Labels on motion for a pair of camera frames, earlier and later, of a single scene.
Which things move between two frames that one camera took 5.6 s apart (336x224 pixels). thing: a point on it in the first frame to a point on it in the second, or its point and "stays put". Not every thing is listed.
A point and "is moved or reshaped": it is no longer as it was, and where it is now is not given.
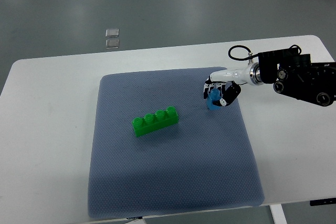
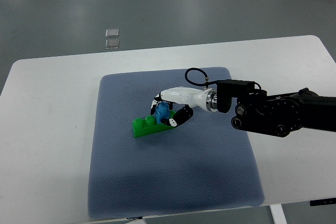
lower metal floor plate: x=112 y=43 stays put
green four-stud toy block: x=150 y=123 stays put
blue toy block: x=214 y=95 is moved or reshaped
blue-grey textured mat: x=155 y=147 stays put
